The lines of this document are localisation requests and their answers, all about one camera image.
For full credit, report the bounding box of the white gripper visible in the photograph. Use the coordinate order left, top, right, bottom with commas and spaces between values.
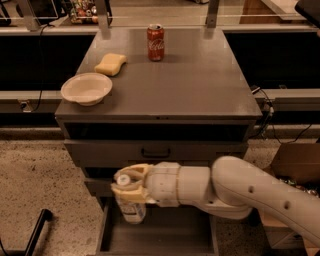
111, 162, 181, 207

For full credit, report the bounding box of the clear plastic water bottle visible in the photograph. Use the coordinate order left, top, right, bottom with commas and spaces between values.
116, 174, 146, 224

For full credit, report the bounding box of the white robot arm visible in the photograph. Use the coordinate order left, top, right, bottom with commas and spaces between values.
111, 156, 320, 247

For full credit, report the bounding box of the grey middle drawer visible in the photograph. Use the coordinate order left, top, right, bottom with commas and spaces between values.
83, 167, 115, 197

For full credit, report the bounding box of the grey open bottom drawer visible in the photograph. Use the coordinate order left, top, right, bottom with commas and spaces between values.
95, 199, 219, 256

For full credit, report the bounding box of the grey top drawer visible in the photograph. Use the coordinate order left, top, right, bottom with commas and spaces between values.
65, 123, 248, 168

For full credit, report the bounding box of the grey metal drawer cabinet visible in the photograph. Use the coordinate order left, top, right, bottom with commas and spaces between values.
54, 26, 263, 256

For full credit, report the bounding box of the black bar on floor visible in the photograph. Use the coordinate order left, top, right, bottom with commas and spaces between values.
24, 209, 53, 256

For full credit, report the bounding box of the white paper bowl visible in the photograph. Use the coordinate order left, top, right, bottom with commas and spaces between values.
61, 73, 113, 106

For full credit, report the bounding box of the yellow sponge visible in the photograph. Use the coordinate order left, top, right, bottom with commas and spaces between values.
95, 53, 127, 76

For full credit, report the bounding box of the red cola can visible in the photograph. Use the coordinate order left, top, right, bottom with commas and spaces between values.
147, 24, 165, 61

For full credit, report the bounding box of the cardboard box with items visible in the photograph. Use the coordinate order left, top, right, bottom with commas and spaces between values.
259, 142, 320, 256

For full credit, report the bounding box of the basket of colourful items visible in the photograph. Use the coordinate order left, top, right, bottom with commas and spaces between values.
69, 0, 98, 24

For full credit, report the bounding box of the black cable left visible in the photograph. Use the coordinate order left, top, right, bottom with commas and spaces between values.
31, 23, 54, 113

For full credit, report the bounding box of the black cables right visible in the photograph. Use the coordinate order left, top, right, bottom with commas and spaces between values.
249, 85, 314, 144

